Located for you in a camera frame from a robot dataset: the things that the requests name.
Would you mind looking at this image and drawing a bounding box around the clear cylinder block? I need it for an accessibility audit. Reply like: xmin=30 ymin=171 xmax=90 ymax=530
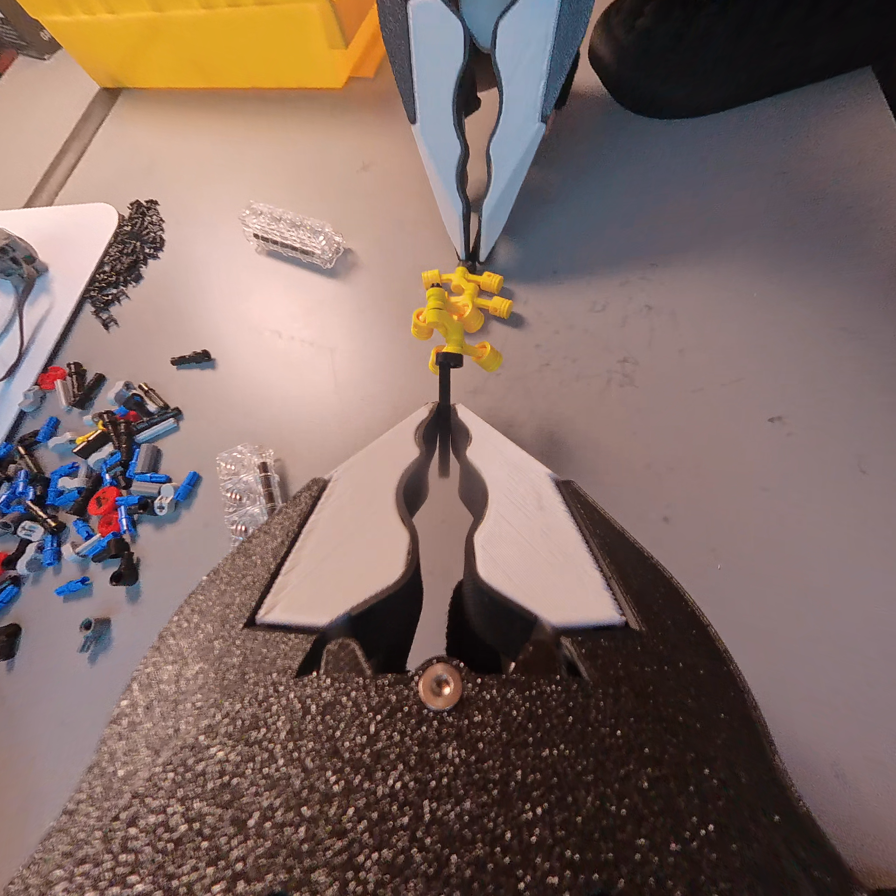
xmin=239 ymin=201 xmax=348 ymax=271
xmin=216 ymin=442 xmax=285 ymax=551

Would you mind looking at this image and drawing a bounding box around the pile of black pins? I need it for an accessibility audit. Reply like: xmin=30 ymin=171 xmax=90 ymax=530
xmin=83 ymin=198 xmax=168 ymax=332

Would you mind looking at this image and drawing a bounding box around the pile of mixed small bricks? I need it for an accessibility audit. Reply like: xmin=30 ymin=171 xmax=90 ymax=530
xmin=0 ymin=360 xmax=203 ymax=662

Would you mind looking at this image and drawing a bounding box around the white book stand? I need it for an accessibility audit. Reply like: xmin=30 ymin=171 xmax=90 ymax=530
xmin=0 ymin=203 xmax=120 ymax=441

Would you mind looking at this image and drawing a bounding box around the grey toy motor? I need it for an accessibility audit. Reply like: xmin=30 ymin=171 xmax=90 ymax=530
xmin=0 ymin=227 xmax=50 ymax=296

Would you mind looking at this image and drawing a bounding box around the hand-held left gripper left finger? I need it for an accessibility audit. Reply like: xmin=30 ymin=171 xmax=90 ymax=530
xmin=252 ymin=402 xmax=438 ymax=674

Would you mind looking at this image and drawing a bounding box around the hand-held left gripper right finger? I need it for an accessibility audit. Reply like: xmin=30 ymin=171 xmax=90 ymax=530
xmin=448 ymin=404 xmax=627 ymax=674

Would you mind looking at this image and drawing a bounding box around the yellow plastic bin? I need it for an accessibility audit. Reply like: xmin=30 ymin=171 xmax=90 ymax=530
xmin=14 ymin=0 xmax=385 ymax=90

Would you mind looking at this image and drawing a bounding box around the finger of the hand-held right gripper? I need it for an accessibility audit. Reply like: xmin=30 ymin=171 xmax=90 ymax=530
xmin=476 ymin=0 xmax=564 ymax=261
xmin=408 ymin=0 xmax=473 ymax=260

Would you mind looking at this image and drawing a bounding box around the grey desk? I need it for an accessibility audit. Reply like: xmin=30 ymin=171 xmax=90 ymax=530
xmin=0 ymin=49 xmax=896 ymax=876

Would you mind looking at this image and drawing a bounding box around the black motor cable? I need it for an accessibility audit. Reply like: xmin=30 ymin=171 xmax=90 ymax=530
xmin=0 ymin=280 xmax=35 ymax=383

